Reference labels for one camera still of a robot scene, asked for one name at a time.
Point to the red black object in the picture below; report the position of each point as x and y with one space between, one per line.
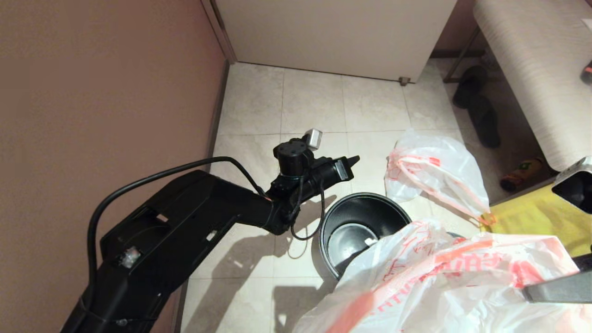
588 76

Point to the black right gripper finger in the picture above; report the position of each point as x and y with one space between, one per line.
564 289

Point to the yellow fabric bag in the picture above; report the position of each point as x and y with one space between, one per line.
522 217

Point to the white liner bag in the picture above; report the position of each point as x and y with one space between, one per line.
439 286

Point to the metal bench leg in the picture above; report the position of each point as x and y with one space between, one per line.
458 58

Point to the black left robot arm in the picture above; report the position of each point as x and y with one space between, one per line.
185 222

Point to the black slipper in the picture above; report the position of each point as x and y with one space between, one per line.
467 90
486 127

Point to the small metal cabinet foot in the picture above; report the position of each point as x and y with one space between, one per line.
403 82

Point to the white paper scrap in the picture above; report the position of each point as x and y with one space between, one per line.
370 241

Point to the orange brown shoe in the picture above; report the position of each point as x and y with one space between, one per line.
520 175

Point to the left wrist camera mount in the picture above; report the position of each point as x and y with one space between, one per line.
293 157

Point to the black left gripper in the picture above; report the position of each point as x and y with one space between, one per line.
343 169

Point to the black trash bin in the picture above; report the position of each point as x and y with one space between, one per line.
370 208

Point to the beige wood-grain bench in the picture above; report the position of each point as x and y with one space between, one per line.
532 69

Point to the white cabinet panel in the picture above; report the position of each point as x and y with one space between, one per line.
333 37

